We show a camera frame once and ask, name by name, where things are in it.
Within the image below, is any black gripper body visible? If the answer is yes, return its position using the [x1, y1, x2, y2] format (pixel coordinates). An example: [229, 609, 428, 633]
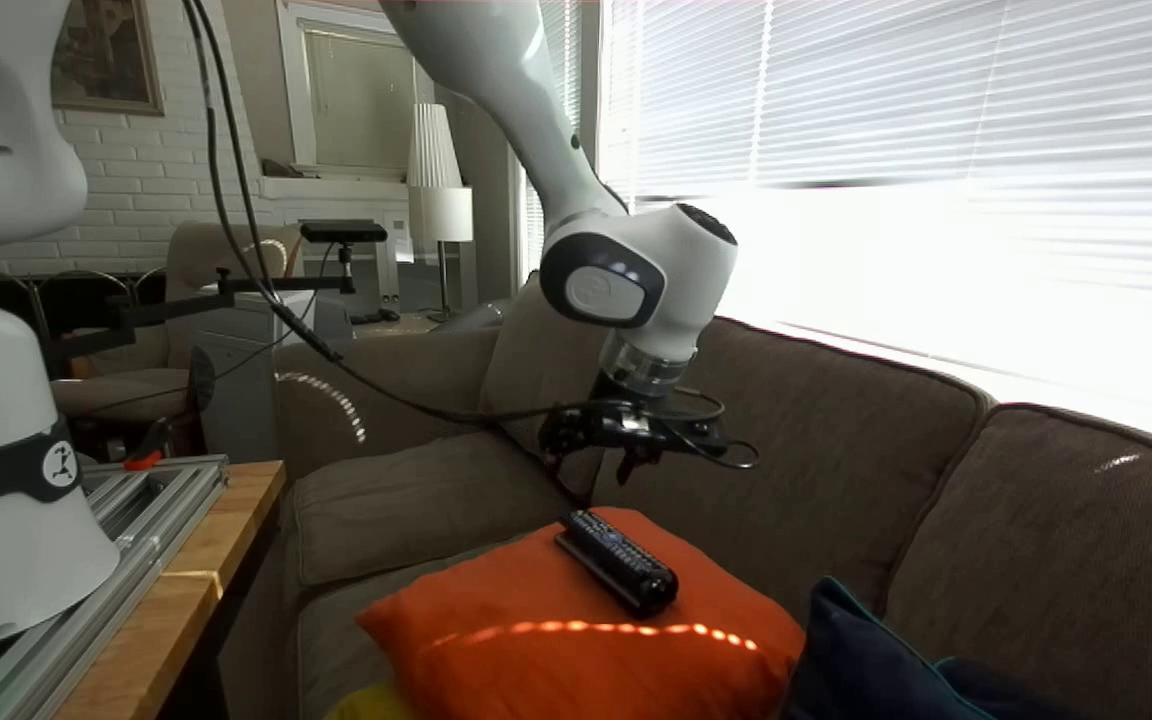
[600, 385, 703, 466]

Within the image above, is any long black remote control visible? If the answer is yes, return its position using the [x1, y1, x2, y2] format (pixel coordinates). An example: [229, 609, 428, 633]
[556, 510, 668, 622]

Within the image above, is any small gray remote control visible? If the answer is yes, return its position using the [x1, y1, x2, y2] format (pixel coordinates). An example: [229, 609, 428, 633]
[608, 520, 683, 613]

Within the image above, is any gray-green sofa back cushion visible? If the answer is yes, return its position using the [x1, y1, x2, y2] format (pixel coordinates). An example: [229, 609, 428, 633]
[470, 276, 627, 456]
[882, 399, 1152, 720]
[600, 317, 993, 633]

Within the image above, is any orange pillow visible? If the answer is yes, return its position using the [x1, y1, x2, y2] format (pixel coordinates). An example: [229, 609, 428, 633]
[357, 504, 808, 720]

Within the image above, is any gray-green fabric sofa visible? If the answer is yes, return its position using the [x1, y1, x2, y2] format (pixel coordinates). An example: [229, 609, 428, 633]
[211, 286, 1152, 720]

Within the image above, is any dark navy pillow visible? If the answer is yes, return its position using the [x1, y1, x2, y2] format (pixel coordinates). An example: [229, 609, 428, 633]
[789, 576, 1101, 720]

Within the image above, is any white table lamp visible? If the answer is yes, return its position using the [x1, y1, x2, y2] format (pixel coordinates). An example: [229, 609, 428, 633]
[403, 96, 481, 317]

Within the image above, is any yellow pillow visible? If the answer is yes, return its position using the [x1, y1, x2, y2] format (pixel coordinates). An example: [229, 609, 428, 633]
[321, 676, 399, 720]

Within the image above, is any white window blind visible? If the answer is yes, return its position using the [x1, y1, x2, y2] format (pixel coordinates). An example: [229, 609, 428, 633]
[600, 0, 1152, 446]

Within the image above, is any gray box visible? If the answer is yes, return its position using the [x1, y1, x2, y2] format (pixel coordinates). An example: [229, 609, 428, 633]
[187, 296, 325, 466]

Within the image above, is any wooden table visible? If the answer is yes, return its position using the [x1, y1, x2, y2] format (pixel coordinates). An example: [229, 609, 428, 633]
[51, 456, 290, 720]

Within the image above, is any beige armchair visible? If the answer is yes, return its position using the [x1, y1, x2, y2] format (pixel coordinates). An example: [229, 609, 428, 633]
[51, 215, 305, 432]

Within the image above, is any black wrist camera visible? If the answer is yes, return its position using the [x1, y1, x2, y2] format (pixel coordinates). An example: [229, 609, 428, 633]
[539, 404, 610, 462]

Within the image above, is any black stereo camera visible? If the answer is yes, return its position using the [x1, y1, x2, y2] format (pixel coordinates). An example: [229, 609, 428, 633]
[295, 215, 393, 248]

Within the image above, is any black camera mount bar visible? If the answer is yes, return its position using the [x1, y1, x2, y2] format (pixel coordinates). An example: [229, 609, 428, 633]
[51, 240, 360, 352]

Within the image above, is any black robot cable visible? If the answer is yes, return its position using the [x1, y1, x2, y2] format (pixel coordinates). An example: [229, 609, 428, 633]
[178, 0, 764, 515]

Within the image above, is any aluminum mounting frame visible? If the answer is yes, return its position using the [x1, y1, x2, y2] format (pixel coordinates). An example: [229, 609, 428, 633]
[0, 456, 231, 720]

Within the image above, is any framed wall picture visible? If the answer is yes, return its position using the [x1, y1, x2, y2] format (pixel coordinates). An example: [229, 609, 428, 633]
[51, 0, 166, 117]

